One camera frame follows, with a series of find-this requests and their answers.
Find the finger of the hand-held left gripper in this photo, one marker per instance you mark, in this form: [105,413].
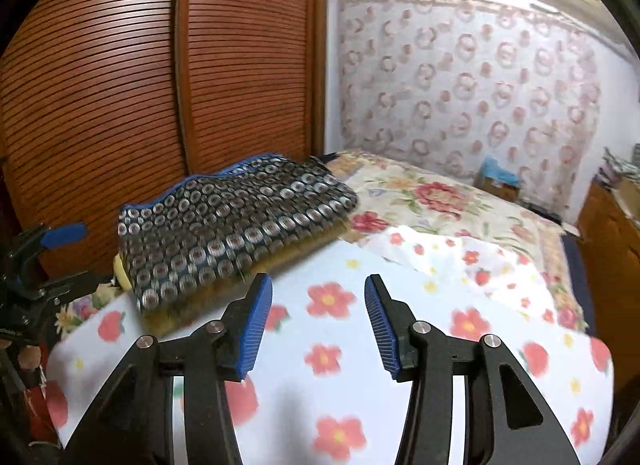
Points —
[62,236]
[65,286]

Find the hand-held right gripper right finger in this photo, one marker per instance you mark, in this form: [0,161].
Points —
[382,330]

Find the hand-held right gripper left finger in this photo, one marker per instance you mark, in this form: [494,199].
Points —
[255,325]

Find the dark blue circle-patterned shirt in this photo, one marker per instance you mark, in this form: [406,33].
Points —
[225,225]

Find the person's left hand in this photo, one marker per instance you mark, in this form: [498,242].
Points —
[31,356]

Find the white red-flowered blanket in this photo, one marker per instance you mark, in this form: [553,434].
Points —
[310,395]

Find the brown slatted wooden wardrobe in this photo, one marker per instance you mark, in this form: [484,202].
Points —
[125,95]

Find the small cardboard box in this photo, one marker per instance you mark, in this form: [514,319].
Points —
[495,189]

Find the wooden sideboard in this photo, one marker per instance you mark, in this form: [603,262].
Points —
[610,265]

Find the open cardboard box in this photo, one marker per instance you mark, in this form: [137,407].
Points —
[629,200]

